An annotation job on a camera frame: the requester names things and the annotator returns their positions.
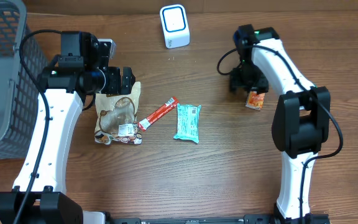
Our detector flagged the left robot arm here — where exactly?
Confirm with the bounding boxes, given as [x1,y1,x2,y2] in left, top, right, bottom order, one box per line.
[0,31,135,224]

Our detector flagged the red white snack packet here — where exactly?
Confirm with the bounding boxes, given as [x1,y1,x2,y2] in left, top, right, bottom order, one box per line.
[137,96,179,131]

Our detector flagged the teal tissue packet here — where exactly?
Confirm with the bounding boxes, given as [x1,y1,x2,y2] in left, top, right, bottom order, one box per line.
[173,104,201,144]

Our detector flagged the grey plastic mesh basket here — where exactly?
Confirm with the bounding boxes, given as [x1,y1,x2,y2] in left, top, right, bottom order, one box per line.
[0,0,39,159]

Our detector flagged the white brown snack bag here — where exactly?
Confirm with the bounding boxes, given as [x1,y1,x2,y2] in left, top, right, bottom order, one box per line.
[94,82,142,145]

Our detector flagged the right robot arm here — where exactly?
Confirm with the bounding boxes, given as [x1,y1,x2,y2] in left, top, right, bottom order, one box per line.
[229,24,331,223]

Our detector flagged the white barcode scanner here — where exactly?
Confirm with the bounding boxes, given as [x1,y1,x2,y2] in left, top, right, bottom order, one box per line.
[160,4,190,49]

